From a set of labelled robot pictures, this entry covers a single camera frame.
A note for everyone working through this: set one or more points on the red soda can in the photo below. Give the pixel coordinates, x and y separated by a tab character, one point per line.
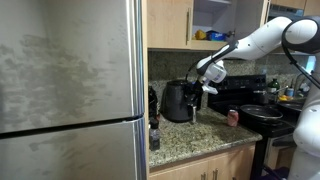
233	118

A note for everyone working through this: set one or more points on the small dark pepper shaker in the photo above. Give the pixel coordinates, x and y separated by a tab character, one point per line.
154	135

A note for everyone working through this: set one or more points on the blue food box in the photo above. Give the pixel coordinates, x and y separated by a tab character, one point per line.
216	36

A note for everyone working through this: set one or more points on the wooden cabinet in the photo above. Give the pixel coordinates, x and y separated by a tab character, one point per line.
166	23
216	163

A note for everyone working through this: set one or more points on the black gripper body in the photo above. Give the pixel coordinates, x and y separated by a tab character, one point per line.
194	93

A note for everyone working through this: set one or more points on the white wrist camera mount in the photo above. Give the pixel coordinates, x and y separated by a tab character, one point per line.
210	89

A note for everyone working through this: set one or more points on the wooden lower cabinet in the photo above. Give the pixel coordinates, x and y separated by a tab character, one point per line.
216	163

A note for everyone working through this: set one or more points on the blue cup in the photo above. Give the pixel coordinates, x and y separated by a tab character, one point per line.
290	92

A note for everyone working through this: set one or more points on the wooden upper cabinet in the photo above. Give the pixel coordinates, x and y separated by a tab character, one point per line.
166	23

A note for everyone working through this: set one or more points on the black kitchen stove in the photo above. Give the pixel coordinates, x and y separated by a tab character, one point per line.
240	86

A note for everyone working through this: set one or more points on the black range hood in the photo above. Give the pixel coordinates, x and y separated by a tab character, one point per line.
285	10

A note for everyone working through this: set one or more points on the yellow food package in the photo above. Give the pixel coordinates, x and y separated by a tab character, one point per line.
200	35

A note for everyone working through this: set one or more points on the black frying pan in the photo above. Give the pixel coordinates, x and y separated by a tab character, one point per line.
261	112

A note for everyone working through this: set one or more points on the small dark stove pot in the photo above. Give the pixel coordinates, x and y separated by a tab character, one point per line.
261	97

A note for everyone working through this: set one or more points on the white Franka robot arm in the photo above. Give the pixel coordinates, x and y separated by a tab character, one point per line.
263	40

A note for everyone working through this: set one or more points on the green bottle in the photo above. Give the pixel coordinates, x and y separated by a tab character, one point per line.
273	86

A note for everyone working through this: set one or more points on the black air fryer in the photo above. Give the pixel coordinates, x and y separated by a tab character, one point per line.
175	101

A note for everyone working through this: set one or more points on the stainless steel refrigerator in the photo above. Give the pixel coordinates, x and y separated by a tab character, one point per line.
66	90

